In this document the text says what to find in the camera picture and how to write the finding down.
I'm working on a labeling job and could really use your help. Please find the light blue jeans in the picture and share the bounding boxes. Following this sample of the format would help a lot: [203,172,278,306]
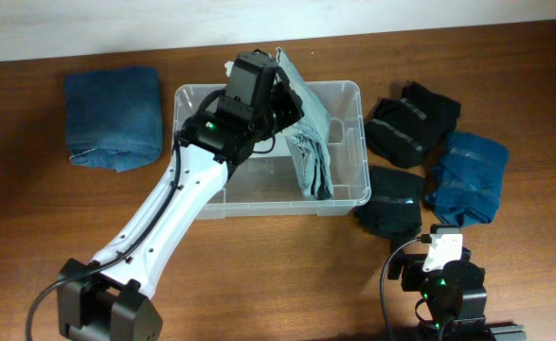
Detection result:
[277,47,333,200]

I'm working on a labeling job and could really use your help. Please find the clear plastic storage bin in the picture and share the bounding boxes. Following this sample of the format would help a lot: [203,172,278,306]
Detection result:
[197,81,370,220]

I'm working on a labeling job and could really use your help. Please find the blue garment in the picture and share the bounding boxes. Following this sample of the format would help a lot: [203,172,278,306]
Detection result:
[424,132,509,227]

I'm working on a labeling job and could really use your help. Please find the black garment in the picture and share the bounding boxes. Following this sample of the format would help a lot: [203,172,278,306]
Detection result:
[354,166,424,241]
[365,81,461,169]

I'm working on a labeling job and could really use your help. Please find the dark blue jeans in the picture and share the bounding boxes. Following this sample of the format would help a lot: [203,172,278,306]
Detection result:
[64,66,163,172]

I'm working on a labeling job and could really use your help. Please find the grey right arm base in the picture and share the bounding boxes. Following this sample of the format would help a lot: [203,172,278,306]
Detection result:
[488,325,528,341]

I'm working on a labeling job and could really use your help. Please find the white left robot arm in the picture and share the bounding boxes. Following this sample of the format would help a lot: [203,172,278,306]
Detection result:
[53,50,303,340]

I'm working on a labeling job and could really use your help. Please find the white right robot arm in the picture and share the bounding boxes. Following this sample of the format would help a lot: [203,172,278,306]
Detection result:
[380,247,492,341]

